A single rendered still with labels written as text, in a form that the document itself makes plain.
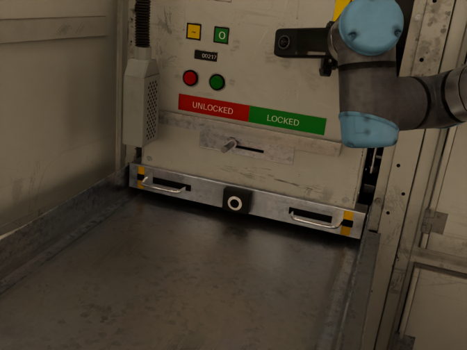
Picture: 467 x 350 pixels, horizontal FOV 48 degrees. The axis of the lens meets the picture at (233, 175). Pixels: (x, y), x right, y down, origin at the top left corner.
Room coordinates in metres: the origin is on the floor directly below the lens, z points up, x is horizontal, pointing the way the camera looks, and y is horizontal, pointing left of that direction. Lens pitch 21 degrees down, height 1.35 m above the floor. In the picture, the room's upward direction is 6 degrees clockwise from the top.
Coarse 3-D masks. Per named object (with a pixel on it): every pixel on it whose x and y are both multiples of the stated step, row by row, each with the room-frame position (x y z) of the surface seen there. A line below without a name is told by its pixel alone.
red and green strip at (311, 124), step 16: (192, 96) 1.09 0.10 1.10; (208, 112) 1.08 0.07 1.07; (224, 112) 1.07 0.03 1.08; (240, 112) 1.06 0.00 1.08; (256, 112) 1.05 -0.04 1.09; (272, 112) 1.04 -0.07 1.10; (288, 112) 1.03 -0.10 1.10; (288, 128) 1.03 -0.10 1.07; (304, 128) 1.02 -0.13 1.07; (320, 128) 1.01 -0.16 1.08
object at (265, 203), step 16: (144, 176) 1.11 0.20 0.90; (160, 176) 1.10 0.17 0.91; (176, 176) 1.09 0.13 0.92; (192, 176) 1.08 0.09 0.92; (160, 192) 1.10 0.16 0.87; (192, 192) 1.08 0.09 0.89; (208, 192) 1.07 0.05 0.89; (256, 192) 1.03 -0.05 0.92; (272, 192) 1.03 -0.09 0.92; (256, 208) 1.03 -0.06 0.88; (272, 208) 1.02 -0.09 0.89; (288, 208) 1.01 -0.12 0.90; (304, 208) 1.00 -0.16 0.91; (320, 208) 0.99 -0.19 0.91; (352, 208) 0.99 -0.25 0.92; (304, 224) 1.00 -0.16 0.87; (352, 224) 0.97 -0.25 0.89
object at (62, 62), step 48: (0, 0) 0.95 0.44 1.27; (48, 0) 1.05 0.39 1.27; (96, 0) 1.17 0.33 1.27; (0, 48) 0.94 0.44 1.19; (48, 48) 1.04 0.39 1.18; (96, 48) 1.17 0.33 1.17; (0, 96) 0.93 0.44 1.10; (48, 96) 1.04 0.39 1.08; (96, 96) 1.17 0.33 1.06; (0, 144) 0.93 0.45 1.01; (48, 144) 1.03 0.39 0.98; (96, 144) 1.17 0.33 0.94; (0, 192) 0.92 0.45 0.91; (48, 192) 1.03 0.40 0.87
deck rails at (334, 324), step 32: (96, 192) 1.00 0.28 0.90; (128, 192) 1.12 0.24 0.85; (32, 224) 0.81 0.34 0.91; (64, 224) 0.90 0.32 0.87; (96, 224) 0.95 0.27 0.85; (0, 256) 0.73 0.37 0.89; (32, 256) 0.80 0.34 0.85; (352, 256) 0.92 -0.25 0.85; (0, 288) 0.70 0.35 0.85; (352, 288) 0.77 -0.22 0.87
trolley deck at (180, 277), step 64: (64, 256) 0.82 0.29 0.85; (128, 256) 0.84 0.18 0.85; (192, 256) 0.86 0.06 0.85; (256, 256) 0.89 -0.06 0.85; (320, 256) 0.91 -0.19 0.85; (0, 320) 0.63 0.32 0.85; (64, 320) 0.64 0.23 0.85; (128, 320) 0.66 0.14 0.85; (192, 320) 0.67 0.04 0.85; (256, 320) 0.69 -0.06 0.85; (320, 320) 0.70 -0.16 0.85
